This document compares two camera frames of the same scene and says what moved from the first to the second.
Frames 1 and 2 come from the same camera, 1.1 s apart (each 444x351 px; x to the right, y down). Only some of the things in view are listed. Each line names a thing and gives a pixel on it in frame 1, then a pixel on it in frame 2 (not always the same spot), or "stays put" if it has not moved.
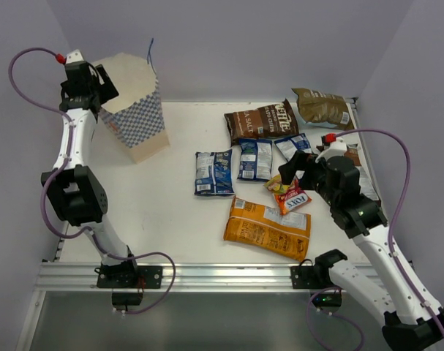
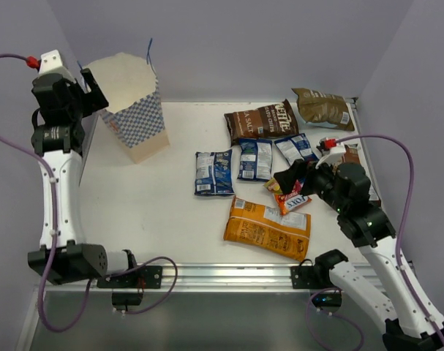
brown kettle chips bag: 263,122 stays put
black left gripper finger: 109,90 to 95,100
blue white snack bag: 288,146 stays put
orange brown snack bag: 285,233 stays put
